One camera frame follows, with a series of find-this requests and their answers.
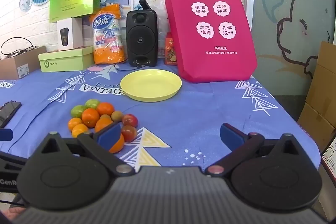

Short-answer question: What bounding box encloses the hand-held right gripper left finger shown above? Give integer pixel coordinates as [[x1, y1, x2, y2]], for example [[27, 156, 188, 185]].
[[34, 122, 135, 178]]

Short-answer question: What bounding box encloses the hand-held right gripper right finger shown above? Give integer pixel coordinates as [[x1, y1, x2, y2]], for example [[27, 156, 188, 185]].
[[205, 123, 305, 176]]

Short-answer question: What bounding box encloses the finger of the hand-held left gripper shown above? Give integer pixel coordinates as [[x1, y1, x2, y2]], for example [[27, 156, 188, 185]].
[[0, 129, 13, 141]]

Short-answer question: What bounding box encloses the red plum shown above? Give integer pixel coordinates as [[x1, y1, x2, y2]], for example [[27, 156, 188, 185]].
[[121, 125, 138, 143], [122, 114, 139, 128]]

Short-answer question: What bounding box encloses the small yellow-orange citrus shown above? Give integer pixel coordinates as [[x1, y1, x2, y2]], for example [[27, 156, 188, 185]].
[[68, 118, 83, 131], [71, 124, 89, 138]]

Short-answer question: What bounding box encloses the yellow plastic plate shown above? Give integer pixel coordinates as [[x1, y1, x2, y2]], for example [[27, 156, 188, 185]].
[[120, 69, 182, 102]]

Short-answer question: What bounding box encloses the black smartphone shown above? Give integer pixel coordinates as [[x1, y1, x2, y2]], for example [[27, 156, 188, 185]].
[[0, 101, 22, 128]]

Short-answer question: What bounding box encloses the blue printed tablecloth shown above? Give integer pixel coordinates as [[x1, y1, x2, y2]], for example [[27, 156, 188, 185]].
[[0, 64, 322, 180]]

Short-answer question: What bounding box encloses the brown cardboard box with label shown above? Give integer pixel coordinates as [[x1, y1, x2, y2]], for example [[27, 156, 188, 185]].
[[0, 46, 47, 80]]

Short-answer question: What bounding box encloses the brown cardboard carton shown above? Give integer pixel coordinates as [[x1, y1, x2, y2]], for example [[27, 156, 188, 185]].
[[297, 103, 336, 147], [306, 41, 336, 119]]

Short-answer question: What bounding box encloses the light green shoebox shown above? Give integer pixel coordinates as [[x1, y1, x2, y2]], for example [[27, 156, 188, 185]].
[[38, 46, 95, 73]]

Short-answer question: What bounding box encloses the pink tote bag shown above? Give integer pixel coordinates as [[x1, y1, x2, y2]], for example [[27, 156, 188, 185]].
[[165, 0, 258, 83]]

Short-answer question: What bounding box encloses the orange paper cup pack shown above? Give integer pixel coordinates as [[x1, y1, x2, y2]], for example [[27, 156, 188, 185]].
[[89, 4, 128, 65]]

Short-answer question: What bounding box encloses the white labelled box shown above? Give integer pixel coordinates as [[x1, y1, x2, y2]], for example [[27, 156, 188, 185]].
[[320, 135, 336, 180]]

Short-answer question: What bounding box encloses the black speaker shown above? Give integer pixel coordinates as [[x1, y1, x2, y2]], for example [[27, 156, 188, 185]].
[[126, 0, 158, 67]]

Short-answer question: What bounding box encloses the small red printed box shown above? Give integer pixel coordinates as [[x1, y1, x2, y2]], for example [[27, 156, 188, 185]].
[[164, 32, 179, 65]]

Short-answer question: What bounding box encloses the white box with cup print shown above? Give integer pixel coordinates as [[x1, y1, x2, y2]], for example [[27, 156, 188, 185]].
[[57, 17, 83, 51]]

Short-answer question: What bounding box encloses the small blue paper fan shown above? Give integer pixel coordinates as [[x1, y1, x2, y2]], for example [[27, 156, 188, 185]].
[[20, 0, 33, 12]]

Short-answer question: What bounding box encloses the black speaker cable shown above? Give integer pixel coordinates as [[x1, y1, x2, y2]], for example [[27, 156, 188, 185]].
[[114, 63, 147, 73]]

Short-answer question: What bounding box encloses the black looped cable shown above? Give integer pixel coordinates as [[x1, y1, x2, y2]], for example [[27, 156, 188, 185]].
[[0, 36, 36, 59]]

